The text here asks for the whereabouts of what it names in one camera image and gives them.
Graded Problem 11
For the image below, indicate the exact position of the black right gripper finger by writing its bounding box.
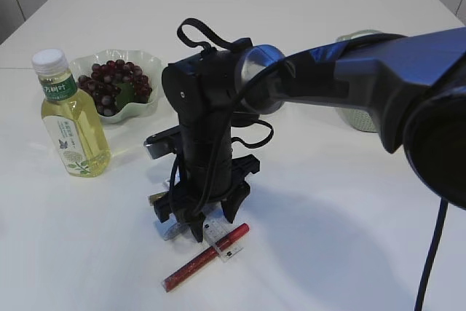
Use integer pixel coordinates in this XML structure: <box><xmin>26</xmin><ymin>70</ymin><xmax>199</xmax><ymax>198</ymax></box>
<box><xmin>221</xmin><ymin>181</ymin><xmax>250</xmax><ymax>223</ymax></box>
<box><xmin>178</xmin><ymin>210</ymin><xmax>205</xmax><ymax>243</ymax></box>

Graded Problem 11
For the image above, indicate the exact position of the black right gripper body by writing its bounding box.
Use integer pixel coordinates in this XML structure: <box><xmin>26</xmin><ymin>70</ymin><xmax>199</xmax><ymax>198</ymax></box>
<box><xmin>152</xmin><ymin>146</ymin><xmax>260</xmax><ymax>223</ymax></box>

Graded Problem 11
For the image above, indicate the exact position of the clear plastic ruler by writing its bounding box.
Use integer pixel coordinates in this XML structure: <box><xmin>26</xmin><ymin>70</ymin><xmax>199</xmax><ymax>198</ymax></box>
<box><xmin>162</xmin><ymin>205</ymin><xmax>242</xmax><ymax>262</ymax></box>

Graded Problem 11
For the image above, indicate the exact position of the purple artificial grape bunch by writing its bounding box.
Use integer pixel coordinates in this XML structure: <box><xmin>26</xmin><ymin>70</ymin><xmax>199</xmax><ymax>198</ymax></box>
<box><xmin>77</xmin><ymin>59</ymin><xmax>153</xmax><ymax>117</ymax></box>

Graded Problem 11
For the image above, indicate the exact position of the yellow tea bottle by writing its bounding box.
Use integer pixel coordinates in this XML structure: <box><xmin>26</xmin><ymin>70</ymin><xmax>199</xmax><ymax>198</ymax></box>
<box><xmin>31</xmin><ymin>49</ymin><xmax>111</xmax><ymax>178</ymax></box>

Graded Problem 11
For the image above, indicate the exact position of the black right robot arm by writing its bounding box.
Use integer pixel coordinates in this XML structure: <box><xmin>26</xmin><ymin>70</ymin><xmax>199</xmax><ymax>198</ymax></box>
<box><xmin>146</xmin><ymin>28</ymin><xmax>465</xmax><ymax>240</ymax></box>

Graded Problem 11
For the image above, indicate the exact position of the red glitter pen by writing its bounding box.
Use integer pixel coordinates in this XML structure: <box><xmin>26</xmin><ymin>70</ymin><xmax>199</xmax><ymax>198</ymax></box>
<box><xmin>162</xmin><ymin>223</ymin><xmax>250</xmax><ymax>292</ymax></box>

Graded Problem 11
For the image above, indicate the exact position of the silver glitter pen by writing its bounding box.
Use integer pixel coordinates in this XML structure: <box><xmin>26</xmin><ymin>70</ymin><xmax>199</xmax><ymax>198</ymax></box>
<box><xmin>162</xmin><ymin>223</ymin><xmax>184</xmax><ymax>241</ymax></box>

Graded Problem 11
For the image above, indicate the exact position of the gold glitter pen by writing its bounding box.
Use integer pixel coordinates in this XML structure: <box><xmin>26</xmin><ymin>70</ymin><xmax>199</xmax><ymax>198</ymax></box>
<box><xmin>148</xmin><ymin>192</ymin><xmax>167</xmax><ymax>206</ymax></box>

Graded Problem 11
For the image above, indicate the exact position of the black mesh pen holder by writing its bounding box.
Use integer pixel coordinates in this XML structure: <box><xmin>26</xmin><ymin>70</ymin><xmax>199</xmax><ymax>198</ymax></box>
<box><xmin>231</xmin><ymin>111</ymin><xmax>260</xmax><ymax>128</ymax></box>

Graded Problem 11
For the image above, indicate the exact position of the green plastic woven basket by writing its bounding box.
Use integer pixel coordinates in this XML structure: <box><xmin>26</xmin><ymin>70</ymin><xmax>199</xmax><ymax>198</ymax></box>
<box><xmin>336</xmin><ymin>29</ymin><xmax>381</xmax><ymax>133</ymax></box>

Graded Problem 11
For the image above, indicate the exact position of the green wavy glass plate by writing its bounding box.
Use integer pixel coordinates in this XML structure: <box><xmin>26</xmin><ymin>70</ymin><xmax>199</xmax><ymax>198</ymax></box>
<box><xmin>70</xmin><ymin>49</ymin><xmax>163</xmax><ymax>125</ymax></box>

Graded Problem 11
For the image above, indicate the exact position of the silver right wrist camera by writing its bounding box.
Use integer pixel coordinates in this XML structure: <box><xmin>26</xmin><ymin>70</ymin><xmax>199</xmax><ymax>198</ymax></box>
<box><xmin>143</xmin><ymin>125</ymin><xmax>183</xmax><ymax>160</ymax></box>

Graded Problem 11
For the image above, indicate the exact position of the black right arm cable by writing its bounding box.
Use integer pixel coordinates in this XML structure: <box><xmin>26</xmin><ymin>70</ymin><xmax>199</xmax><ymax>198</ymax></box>
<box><xmin>167</xmin><ymin>17</ymin><xmax>466</xmax><ymax>311</ymax></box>

